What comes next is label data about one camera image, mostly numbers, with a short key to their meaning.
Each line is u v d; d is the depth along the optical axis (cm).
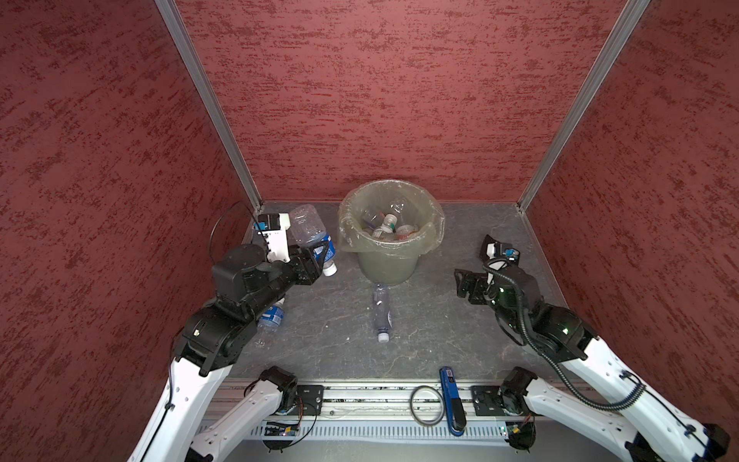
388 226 92
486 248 63
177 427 36
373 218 90
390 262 89
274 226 49
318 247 55
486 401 74
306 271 50
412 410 73
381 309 88
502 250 59
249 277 40
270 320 83
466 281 62
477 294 63
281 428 72
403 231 93
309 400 74
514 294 47
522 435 69
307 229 56
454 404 70
